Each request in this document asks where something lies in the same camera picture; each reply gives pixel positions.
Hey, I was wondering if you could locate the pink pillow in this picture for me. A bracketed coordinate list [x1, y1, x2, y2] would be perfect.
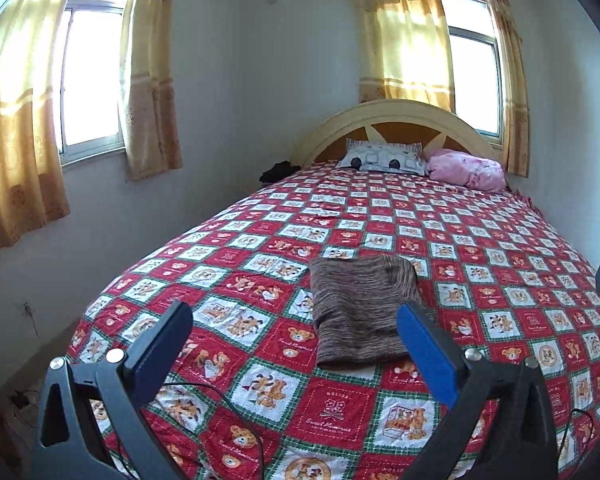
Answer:
[425, 148, 508, 192]

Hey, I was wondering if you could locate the side window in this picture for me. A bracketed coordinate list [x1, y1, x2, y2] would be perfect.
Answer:
[57, 2, 136, 166]

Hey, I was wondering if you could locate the bed with red patchwork quilt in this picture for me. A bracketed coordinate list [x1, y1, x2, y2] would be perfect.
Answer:
[65, 162, 600, 480]

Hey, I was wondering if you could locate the brown knitted sweater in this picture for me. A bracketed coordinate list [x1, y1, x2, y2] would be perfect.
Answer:
[310, 255, 423, 370]

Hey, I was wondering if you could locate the cream wooden headboard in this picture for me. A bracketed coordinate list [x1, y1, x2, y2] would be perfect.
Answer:
[291, 99, 506, 168]

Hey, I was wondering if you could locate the window behind headboard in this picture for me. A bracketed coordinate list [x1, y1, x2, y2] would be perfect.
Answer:
[437, 0, 505, 143]

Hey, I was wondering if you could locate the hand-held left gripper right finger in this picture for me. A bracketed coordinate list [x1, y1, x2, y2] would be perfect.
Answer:
[396, 301, 561, 480]

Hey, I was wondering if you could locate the dark cloth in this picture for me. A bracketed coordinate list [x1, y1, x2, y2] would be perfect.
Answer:
[259, 161, 301, 184]

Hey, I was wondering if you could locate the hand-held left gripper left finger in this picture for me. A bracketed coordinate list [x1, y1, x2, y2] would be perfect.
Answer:
[29, 301, 196, 480]

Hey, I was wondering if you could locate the grey patterned pillow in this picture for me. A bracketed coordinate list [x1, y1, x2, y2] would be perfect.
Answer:
[336, 138, 426, 176]

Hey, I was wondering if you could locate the black cable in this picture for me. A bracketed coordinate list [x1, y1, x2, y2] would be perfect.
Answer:
[160, 382, 267, 480]
[555, 407, 600, 461]

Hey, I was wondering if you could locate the floor power strip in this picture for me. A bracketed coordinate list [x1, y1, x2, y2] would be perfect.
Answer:
[9, 389, 45, 427]

